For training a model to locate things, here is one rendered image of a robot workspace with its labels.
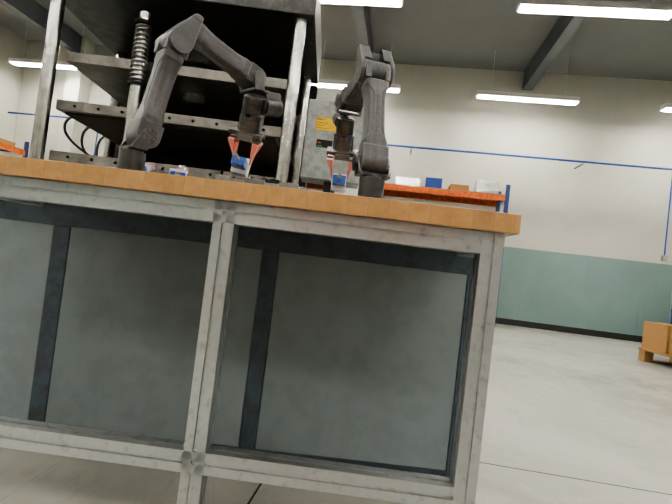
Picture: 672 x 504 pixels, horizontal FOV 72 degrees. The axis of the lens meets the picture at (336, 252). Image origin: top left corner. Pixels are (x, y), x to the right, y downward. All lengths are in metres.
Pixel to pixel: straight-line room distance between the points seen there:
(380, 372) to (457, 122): 7.32
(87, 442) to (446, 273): 1.03
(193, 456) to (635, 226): 8.44
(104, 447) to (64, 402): 0.56
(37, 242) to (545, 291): 7.69
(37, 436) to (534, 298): 7.81
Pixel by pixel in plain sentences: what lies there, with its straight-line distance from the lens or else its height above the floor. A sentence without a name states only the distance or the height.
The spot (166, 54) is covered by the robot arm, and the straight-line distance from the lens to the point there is 1.34.
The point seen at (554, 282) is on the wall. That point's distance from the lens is 8.50.
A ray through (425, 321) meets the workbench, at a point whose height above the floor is 0.51.
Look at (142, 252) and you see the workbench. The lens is 1.53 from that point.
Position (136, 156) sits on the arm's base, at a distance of 1.25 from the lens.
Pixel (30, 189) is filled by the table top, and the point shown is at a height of 0.74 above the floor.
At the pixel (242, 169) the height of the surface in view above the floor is 0.91.
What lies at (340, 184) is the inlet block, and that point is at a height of 0.92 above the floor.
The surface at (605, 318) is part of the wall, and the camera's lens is 8.80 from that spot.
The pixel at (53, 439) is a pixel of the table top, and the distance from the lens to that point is 1.19.
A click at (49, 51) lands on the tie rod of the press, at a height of 1.49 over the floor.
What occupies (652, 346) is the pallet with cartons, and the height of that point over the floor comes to 0.19.
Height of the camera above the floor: 0.65
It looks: 2 degrees up
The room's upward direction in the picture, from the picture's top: 7 degrees clockwise
